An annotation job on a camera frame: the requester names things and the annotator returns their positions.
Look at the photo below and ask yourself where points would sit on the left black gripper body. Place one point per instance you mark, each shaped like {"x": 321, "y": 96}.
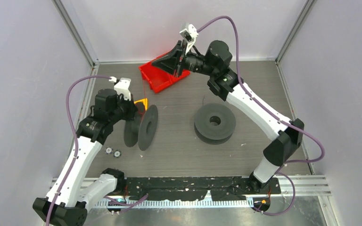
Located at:
{"x": 126, "y": 111}

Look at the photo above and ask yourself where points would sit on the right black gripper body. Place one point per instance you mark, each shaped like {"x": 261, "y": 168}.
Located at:
{"x": 191, "y": 61}

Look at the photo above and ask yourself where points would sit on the grey spool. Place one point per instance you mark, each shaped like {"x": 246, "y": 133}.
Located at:
{"x": 214, "y": 123}
{"x": 142, "y": 129}

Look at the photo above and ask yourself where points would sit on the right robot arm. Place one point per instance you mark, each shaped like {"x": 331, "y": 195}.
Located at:
{"x": 285, "y": 135}

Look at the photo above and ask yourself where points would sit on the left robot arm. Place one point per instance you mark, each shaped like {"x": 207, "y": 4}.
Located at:
{"x": 65, "y": 204}

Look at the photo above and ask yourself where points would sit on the right red bin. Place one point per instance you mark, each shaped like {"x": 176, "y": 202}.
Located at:
{"x": 183, "y": 73}

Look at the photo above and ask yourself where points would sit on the red bin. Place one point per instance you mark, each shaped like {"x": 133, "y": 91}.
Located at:
{"x": 183, "y": 73}
{"x": 157, "y": 79}

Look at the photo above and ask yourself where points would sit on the yellow triangular plastic piece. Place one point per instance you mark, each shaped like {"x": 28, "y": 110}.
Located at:
{"x": 142, "y": 102}

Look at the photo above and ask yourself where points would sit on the left red bin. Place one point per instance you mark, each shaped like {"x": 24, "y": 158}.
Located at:
{"x": 157, "y": 79}

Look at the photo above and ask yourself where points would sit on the small round connector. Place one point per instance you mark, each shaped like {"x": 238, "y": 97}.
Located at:
{"x": 108, "y": 150}
{"x": 117, "y": 153}

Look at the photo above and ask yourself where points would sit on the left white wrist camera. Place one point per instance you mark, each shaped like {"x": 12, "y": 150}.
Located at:
{"x": 121, "y": 86}

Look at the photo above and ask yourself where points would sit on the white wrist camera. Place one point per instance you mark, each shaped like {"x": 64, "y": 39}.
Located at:
{"x": 121, "y": 86}
{"x": 189, "y": 34}

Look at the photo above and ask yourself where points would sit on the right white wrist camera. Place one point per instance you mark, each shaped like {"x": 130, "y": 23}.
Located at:
{"x": 189, "y": 34}

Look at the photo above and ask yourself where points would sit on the grey slotted cable duct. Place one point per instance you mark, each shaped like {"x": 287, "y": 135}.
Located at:
{"x": 205, "y": 203}

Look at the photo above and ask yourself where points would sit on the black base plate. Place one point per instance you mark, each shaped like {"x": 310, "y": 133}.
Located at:
{"x": 232, "y": 188}

